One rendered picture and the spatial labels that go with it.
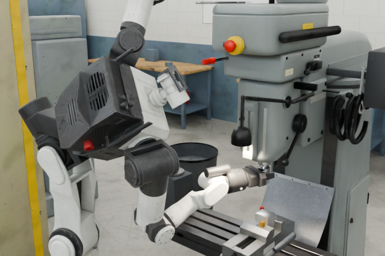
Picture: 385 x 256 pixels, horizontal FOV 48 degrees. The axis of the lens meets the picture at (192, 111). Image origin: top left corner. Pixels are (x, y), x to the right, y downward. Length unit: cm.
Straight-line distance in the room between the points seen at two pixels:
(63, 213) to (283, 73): 93
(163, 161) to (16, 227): 196
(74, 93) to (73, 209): 47
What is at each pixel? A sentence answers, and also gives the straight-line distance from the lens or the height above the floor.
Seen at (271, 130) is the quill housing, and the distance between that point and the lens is 158.
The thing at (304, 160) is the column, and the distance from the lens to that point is 207.
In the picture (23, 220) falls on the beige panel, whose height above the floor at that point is 48.
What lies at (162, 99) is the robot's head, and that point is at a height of 159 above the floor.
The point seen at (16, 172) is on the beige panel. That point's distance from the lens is 301.
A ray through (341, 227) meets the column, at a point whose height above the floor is 89.
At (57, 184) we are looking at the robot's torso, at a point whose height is 127.
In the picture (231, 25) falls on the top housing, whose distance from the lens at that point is 144.
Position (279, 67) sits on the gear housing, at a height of 168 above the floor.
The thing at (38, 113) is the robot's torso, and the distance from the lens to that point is 160.
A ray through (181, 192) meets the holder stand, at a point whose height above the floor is 104.
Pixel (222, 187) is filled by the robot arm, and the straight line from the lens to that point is 158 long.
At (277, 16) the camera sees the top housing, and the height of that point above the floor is 185.
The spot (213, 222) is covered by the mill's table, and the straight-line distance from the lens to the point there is 201.
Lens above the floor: 190
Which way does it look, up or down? 15 degrees down
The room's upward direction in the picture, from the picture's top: straight up
